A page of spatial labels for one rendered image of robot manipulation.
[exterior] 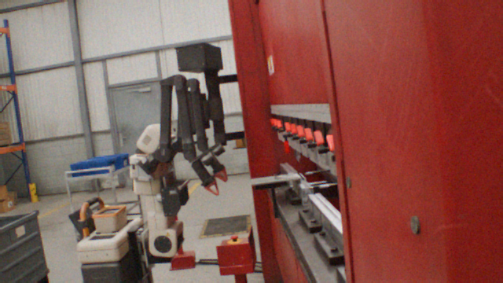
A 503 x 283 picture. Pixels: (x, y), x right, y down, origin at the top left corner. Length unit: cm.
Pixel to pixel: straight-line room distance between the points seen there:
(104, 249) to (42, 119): 853
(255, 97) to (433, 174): 324
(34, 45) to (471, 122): 1099
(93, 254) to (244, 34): 189
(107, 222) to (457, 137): 256
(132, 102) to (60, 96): 173
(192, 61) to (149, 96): 638
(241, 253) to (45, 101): 911
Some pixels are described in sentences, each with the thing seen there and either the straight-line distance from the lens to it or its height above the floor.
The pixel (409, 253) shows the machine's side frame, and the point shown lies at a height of 133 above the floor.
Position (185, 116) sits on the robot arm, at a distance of 237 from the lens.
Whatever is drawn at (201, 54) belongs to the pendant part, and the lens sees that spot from 363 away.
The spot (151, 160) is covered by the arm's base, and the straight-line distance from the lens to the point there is 242.
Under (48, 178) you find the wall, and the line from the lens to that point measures 1107.
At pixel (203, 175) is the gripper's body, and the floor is 110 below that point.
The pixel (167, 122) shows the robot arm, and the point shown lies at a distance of 239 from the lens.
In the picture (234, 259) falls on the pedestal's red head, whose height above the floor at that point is 74.
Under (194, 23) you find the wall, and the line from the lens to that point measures 993.
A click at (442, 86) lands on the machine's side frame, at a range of 23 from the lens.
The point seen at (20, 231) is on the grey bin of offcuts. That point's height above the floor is 60.
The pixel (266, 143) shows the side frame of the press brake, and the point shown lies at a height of 113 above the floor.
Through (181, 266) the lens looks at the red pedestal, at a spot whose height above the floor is 3.
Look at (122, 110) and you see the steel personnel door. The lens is 1016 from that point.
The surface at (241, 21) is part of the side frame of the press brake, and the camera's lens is 351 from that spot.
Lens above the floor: 143
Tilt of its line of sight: 4 degrees down
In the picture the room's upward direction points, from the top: 7 degrees counter-clockwise
